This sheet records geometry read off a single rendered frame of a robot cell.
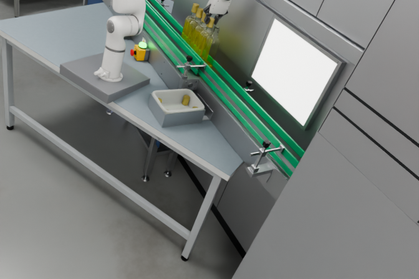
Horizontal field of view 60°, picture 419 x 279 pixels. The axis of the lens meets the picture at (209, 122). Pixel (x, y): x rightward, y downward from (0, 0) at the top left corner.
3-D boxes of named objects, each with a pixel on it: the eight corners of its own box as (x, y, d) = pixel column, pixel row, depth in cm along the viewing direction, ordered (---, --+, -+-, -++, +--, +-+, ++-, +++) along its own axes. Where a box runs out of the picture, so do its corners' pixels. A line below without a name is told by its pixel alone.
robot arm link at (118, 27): (99, 43, 172) (104, 12, 164) (121, 42, 182) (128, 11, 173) (111, 53, 168) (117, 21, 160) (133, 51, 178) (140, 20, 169)
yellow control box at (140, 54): (148, 61, 215) (149, 50, 211) (136, 61, 211) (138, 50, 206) (143, 55, 219) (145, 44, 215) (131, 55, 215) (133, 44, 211)
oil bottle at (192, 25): (194, 58, 206) (204, 23, 194) (186, 58, 203) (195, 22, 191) (189, 53, 209) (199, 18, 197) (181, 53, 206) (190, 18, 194)
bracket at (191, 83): (196, 90, 191) (200, 79, 187) (181, 91, 186) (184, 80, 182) (193, 86, 193) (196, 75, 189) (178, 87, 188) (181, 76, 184)
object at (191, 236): (185, 263, 201) (224, 172, 161) (5, 127, 243) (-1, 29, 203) (194, 251, 208) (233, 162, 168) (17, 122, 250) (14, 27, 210)
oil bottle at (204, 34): (204, 69, 199) (215, 33, 187) (195, 69, 195) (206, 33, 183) (199, 63, 202) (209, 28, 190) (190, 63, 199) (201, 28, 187)
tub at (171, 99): (202, 122, 180) (206, 108, 175) (161, 127, 168) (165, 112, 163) (186, 101, 191) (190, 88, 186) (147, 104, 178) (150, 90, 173)
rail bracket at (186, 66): (202, 78, 188) (209, 58, 181) (174, 80, 179) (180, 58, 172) (200, 75, 190) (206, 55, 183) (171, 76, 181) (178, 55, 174)
